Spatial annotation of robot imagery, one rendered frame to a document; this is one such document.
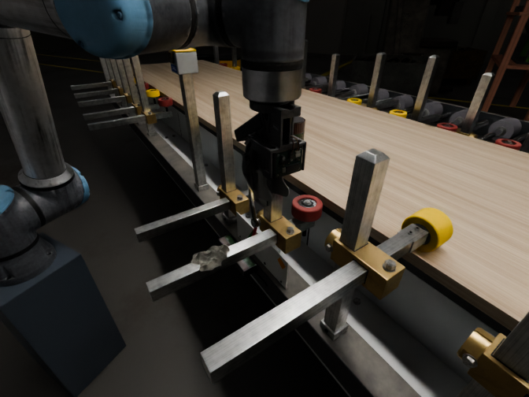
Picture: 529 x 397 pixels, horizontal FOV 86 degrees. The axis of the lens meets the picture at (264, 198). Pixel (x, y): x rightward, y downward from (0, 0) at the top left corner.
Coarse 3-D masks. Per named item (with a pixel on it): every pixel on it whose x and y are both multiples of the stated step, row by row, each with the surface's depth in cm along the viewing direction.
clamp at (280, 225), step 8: (264, 224) 74; (272, 224) 71; (280, 224) 71; (288, 224) 71; (280, 232) 68; (296, 232) 68; (280, 240) 69; (288, 240) 67; (296, 240) 69; (280, 248) 70; (288, 248) 69; (296, 248) 71
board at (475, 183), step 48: (240, 96) 167; (240, 144) 108; (336, 144) 106; (384, 144) 106; (432, 144) 106; (480, 144) 106; (336, 192) 78; (384, 192) 78; (432, 192) 78; (480, 192) 78; (528, 192) 78; (384, 240) 64; (480, 240) 62; (528, 240) 62; (480, 288) 51; (528, 288) 51
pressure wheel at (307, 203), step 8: (296, 200) 74; (304, 200) 74; (312, 200) 74; (320, 200) 74; (296, 208) 71; (304, 208) 71; (312, 208) 71; (320, 208) 71; (296, 216) 72; (304, 216) 71; (312, 216) 70; (320, 216) 73; (304, 232) 78
